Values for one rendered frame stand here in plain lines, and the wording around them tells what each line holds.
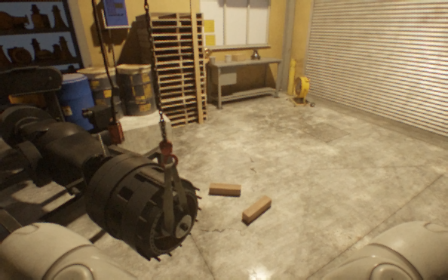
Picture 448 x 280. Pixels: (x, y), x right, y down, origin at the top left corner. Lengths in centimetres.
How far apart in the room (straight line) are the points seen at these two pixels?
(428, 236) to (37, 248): 73
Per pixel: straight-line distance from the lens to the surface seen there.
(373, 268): 44
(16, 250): 58
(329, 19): 683
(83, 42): 543
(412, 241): 55
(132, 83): 429
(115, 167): 157
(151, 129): 398
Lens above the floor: 190
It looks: 27 degrees down
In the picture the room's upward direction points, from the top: 1 degrees counter-clockwise
